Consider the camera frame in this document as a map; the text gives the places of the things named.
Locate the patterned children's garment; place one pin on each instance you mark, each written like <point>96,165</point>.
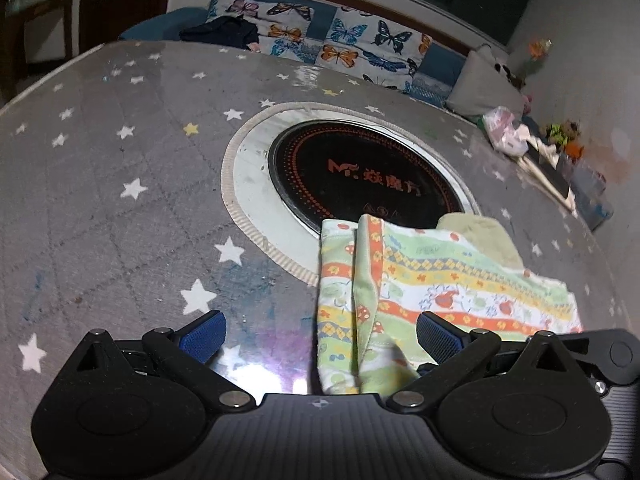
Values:
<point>450,280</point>

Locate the grey pillow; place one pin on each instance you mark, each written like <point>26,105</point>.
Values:
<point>485,85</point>

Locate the grey star tablecloth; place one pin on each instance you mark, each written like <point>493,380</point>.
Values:
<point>125,135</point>

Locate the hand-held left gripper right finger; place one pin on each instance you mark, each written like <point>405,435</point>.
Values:
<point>440,337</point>

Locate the clear plastic storage box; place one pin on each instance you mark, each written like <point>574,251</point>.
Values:
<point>595,200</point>

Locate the wooden side table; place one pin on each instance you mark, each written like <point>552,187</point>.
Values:
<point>45,5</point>

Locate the bear plush toy neon vest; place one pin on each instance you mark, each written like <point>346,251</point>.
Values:
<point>557,132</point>

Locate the panda plush toy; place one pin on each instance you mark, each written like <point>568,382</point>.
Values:
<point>507,72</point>

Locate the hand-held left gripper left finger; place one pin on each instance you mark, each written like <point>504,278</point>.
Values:
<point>202,335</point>

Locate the round black induction cooktop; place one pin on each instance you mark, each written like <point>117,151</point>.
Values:
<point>350,160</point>

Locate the pink plastic bag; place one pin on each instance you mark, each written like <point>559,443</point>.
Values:
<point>505,130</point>

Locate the butterfly print cushion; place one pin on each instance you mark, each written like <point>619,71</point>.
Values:
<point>280,15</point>
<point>370,40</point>

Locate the cream cloth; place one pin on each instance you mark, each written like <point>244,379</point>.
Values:
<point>547,152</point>

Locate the orange plush toy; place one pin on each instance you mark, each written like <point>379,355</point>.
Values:
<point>575,150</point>

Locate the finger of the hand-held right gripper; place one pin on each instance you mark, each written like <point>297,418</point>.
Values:
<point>610,355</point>

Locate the pink plush toy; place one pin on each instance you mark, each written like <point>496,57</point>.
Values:
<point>526,102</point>

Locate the dark clothing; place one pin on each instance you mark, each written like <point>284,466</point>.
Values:
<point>220,32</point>

